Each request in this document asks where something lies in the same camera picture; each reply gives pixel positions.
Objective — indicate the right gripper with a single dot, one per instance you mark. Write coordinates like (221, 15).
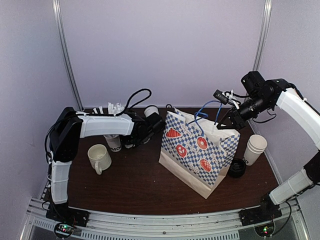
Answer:
(239, 122)

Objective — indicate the blue checkered paper bag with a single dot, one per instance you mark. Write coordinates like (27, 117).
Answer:
(196, 151)

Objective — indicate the white paper coffee cup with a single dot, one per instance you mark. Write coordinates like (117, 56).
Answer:
(151, 109)

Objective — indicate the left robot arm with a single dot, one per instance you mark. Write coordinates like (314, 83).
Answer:
(64, 137)

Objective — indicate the stack of paper cups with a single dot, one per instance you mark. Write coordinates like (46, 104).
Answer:
(256, 145)

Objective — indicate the stack of black lids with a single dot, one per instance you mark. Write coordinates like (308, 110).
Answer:
(237, 168)

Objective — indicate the paper cup holding straws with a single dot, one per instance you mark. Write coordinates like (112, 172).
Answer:
(113, 140)

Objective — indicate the cream ceramic mug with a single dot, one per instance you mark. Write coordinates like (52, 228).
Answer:
(99, 158)

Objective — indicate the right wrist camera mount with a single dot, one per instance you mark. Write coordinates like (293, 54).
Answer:
(226, 97)

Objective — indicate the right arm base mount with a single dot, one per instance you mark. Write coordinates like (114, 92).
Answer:
(256, 215)

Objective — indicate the aluminium front rail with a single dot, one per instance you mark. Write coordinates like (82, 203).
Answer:
(224, 225)

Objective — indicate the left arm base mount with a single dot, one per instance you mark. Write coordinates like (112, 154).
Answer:
(70, 216)

